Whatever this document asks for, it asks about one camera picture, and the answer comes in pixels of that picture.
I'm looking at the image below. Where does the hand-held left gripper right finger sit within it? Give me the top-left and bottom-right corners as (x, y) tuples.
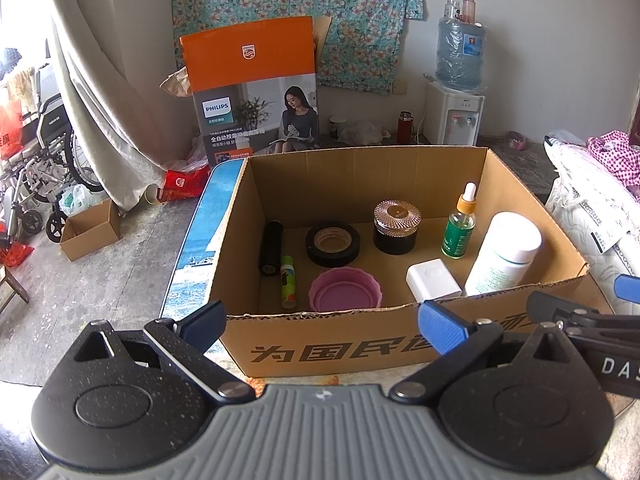
(389, 300), (571, 406)

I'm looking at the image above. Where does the wheelchair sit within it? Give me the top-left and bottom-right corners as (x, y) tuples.
(0, 62), (103, 246)

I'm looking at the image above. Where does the black tape roll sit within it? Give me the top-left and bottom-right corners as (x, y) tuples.
(306, 221), (361, 267)

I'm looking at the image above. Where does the white power cable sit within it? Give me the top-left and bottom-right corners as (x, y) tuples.
(412, 110), (431, 146)

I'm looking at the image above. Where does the beige paper bag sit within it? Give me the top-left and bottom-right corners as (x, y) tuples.
(160, 67), (193, 98)

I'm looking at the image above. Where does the black jar ribbed brown lid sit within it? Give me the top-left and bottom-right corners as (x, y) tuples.
(372, 200), (422, 255)

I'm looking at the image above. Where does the clear plastic bag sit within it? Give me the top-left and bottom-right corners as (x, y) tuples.
(337, 122), (393, 148)

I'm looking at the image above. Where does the green spray bottle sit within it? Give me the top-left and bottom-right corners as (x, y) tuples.
(280, 255), (297, 309)

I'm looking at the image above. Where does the beige curtain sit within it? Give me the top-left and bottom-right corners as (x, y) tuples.
(42, 0), (193, 211)

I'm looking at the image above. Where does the green white plastic bag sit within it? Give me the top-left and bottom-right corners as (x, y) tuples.
(59, 185), (103, 218)

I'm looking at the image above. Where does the small open cardboard box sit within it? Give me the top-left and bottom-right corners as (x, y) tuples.
(60, 198), (122, 261)

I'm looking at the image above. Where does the pink silicone bowl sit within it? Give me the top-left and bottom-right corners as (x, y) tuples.
(308, 267), (383, 313)

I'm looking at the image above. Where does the large white bottle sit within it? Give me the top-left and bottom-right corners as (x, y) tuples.
(465, 212), (543, 297)

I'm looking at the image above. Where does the wooden stool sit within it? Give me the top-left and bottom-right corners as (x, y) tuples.
(0, 265), (31, 306)

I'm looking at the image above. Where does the white square adapter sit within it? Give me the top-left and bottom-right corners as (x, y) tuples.
(406, 259), (463, 303)

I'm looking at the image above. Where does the white bedding bag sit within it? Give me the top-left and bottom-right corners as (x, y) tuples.
(545, 135), (640, 311)

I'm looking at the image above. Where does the red bag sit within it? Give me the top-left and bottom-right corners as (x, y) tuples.
(157, 167), (211, 203)

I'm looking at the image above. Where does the orange plastic bag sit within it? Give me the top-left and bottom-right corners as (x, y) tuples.
(0, 100), (23, 161)

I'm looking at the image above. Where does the orange grey appliance carton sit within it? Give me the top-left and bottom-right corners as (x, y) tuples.
(180, 16), (333, 168)

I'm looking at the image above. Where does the large brown cardboard box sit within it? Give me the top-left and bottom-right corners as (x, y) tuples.
(206, 146), (591, 378)

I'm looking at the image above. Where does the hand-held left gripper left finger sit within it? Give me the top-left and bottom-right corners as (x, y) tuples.
(72, 301), (257, 408)

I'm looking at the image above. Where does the white water dispenser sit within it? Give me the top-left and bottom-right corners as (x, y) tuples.
(425, 80), (486, 147)

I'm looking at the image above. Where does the green dropper bottle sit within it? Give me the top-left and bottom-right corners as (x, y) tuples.
(441, 182), (477, 260)

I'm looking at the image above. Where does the pink checked cloth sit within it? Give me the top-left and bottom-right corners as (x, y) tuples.
(587, 130), (640, 188)

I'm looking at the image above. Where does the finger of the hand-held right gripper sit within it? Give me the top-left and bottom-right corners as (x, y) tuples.
(527, 291), (640, 333)
(614, 274), (640, 306)

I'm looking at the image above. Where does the blue water jug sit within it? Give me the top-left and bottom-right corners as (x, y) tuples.
(435, 16), (488, 93)

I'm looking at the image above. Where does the black cylinder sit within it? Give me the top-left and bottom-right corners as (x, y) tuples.
(257, 221), (284, 277)

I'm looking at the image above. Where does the floral wall cloth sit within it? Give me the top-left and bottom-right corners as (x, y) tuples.
(172, 0), (426, 96)

